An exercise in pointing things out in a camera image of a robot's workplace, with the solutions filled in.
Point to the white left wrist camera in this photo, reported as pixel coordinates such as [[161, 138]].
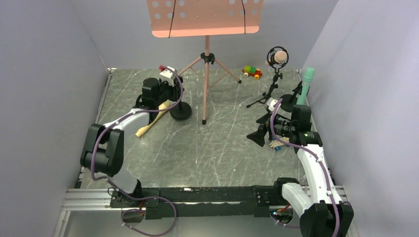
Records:
[[168, 72]]

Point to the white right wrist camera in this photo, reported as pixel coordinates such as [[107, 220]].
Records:
[[271, 104]]

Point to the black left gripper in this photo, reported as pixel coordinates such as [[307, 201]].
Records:
[[172, 90]]

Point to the pink music stand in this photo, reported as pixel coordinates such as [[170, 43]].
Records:
[[193, 18]]

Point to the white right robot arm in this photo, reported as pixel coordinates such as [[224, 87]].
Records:
[[322, 213]]

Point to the yellow microphone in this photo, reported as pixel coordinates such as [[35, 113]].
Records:
[[144, 129]]

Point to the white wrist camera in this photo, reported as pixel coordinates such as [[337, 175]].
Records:
[[168, 72], [271, 104]]

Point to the black round-base mic stand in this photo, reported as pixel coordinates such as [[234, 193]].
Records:
[[289, 100], [182, 110]]

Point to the teal microphone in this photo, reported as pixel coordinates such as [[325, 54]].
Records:
[[306, 80]]

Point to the white blue toy block car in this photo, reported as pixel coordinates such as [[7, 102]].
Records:
[[277, 145]]

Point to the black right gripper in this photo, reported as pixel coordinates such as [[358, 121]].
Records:
[[265, 129]]

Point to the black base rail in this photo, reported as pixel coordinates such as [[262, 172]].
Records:
[[256, 200]]

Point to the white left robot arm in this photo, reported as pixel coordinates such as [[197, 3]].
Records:
[[103, 151]]

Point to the black tripod microphone stand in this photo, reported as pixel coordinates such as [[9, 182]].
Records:
[[277, 75]]

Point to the colourful toy block train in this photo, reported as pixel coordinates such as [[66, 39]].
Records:
[[250, 71]]

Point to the pink microphone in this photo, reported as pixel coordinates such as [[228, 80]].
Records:
[[276, 58]]

